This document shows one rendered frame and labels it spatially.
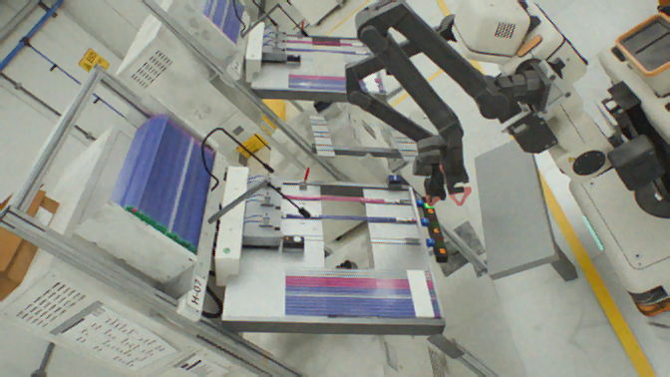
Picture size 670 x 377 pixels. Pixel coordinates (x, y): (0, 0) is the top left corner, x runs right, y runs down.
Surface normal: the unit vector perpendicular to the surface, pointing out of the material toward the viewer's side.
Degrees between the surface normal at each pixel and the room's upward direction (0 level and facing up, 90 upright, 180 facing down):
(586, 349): 0
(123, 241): 90
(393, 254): 46
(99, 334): 88
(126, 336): 92
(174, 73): 90
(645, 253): 0
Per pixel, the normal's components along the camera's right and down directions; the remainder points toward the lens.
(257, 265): 0.11, -0.76
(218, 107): 0.05, 0.65
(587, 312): -0.63, -0.56
